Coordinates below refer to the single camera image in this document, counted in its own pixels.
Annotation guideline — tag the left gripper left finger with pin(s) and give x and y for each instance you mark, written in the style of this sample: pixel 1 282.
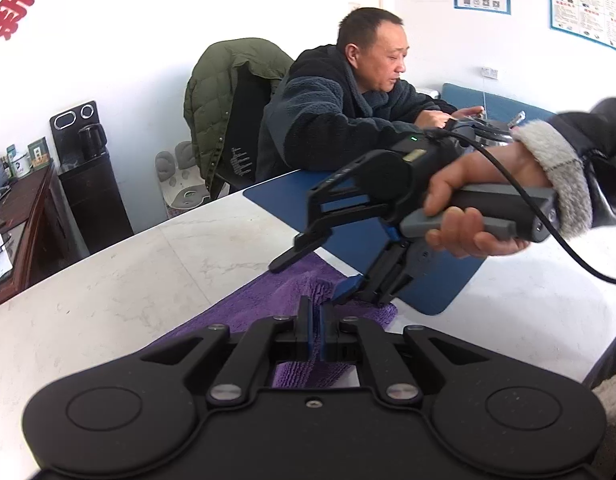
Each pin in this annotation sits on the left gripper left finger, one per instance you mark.
pixel 253 360

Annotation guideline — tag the grey slippers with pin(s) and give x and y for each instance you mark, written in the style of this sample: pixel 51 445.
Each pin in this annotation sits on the grey slippers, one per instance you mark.
pixel 180 180

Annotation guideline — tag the seated man in black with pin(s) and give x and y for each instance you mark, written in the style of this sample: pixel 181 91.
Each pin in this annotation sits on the seated man in black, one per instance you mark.
pixel 340 101

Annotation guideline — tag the white mug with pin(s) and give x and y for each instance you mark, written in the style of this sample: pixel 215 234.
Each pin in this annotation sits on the white mug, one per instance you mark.
pixel 21 165

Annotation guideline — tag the purple towel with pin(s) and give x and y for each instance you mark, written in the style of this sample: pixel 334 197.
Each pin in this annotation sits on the purple towel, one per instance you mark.
pixel 278 294

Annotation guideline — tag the blue desk mat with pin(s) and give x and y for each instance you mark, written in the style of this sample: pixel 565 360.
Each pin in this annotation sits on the blue desk mat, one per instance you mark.
pixel 359 243

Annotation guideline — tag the dark wooden desk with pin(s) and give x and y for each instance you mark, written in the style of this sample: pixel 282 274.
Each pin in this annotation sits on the dark wooden desk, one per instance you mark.
pixel 42 236

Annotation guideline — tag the operator right forearm sleeve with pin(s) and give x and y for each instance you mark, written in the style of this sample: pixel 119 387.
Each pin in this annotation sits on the operator right forearm sleeve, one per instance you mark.
pixel 577 152

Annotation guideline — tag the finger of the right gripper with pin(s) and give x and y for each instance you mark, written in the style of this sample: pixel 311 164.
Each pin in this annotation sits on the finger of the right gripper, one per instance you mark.
pixel 351 289
pixel 303 244

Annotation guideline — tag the green puffer jacket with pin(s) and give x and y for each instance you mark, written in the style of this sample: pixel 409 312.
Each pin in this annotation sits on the green puffer jacket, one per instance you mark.
pixel 230 86

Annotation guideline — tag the black water dispenser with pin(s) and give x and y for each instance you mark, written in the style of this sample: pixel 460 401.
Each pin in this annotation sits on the black water dispenser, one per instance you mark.
pixel 87 177

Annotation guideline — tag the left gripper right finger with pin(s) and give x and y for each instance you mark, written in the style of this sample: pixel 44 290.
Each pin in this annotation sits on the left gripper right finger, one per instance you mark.
pixel 363 342

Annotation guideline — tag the operator right hand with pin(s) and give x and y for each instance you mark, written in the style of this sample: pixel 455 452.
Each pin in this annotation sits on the operator right hand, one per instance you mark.
pixel 462 231

